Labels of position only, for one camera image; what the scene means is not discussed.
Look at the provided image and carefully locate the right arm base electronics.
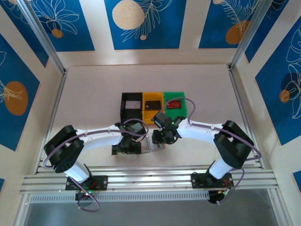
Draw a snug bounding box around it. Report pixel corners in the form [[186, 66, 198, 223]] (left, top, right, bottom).
[[208, 188, 233, 205]]

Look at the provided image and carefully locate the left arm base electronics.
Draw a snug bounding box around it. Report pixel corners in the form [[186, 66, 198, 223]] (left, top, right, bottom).
[[74, 188, 95, 208]]

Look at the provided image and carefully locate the red card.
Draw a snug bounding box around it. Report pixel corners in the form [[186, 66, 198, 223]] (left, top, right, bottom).
[[166, 99, 183, 109]]

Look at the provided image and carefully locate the black card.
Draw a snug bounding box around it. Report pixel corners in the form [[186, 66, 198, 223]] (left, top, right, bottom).
[[144, 100, 163, 111]]

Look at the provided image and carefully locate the plain white card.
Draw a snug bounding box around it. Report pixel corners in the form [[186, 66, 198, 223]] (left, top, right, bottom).
[[125, 100, 142, 110]]

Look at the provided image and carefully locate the green plastic bin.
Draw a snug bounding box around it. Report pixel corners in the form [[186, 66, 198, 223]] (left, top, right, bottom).
[[164, 91, 188, 118]]

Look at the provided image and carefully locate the yellow plastic bin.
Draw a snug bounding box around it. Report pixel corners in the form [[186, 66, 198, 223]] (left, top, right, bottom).
[[142, 92, 165, 125]]

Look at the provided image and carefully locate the black plastic bin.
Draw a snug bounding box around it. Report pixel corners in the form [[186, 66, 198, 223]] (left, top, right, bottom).
[[119, 92, 144, 123]]

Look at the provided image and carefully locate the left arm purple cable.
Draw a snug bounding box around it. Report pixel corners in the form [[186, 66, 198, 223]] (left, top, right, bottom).
[[43, 118, 149, 212]]

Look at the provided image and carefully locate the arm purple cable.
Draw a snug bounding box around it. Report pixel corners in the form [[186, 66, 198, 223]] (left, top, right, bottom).
[[43, 118, 149, 212], [161, 97, 263, 205]]

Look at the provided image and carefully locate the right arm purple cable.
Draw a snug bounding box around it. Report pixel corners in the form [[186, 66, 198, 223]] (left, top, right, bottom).
[[161, 97, 263, 205]]

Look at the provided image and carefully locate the aluminium rail frame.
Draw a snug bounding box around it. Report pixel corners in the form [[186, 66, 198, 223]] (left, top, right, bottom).
[[20, 165, 279, 195]]

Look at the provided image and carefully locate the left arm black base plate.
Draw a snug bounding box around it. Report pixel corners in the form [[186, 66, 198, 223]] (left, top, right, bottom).
[[65, 175, 108, 191]]

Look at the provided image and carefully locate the white slotted cable duct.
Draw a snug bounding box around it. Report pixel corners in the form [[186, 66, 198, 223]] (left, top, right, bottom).
[[30, 191, 210, 202]]

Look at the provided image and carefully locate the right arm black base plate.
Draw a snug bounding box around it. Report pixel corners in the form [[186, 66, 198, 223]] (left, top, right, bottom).
[[190, 173, 234, 189]]

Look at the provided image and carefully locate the aluminium side rail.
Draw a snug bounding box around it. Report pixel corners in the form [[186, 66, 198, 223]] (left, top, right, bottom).
[[227, 65, 265, 169], [34, 68, 69, 175]]

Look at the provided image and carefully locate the aluminium corner post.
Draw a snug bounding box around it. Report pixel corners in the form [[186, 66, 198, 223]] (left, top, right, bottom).
[[230, 0, 275, 71], [17, 0, 66, 74]]

